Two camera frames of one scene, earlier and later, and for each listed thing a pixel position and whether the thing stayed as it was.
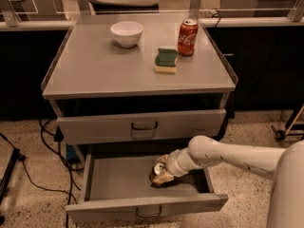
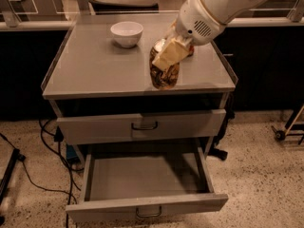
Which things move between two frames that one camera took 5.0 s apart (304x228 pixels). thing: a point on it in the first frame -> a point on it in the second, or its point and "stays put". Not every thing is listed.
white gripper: [173, 164] -> [194, 23]
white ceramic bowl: [127, 32] stays put
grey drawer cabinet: [137, 79] stays put
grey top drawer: [141, 126] stays put
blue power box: [71, 155] stays put
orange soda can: [157, 170] -> [162, 79]
